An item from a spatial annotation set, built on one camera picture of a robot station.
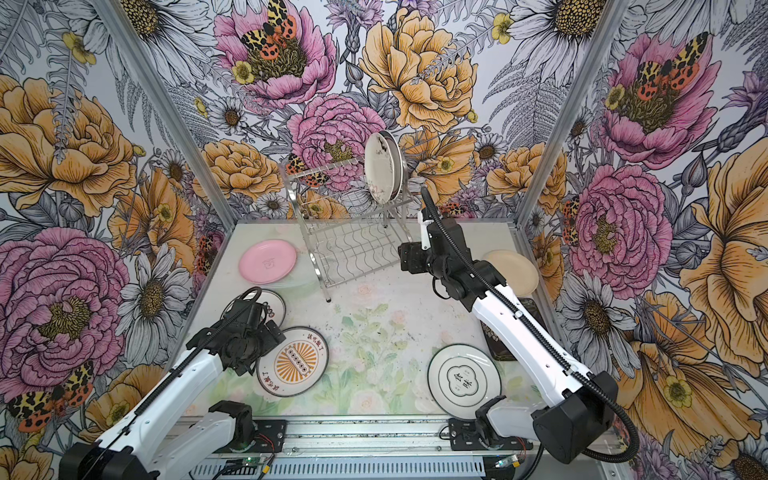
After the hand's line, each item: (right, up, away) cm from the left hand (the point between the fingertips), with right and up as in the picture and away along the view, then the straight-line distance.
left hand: (267, 355), depth 82 cm
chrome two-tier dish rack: (+21, +35, -4) cm, 41 cm away
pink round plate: (-11, +24, +26) cm, 37 cm away
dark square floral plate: (+64, +1, +7) cm, 64 cm away
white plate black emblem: (+53, -7, +1) cm, 53 cm away
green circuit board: (+1, -21, -11) cm, 24 cm away
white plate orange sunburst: (+6, -4, +3) cm, 8 cm away
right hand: (+39, +27, -6) cm, 48 cm away
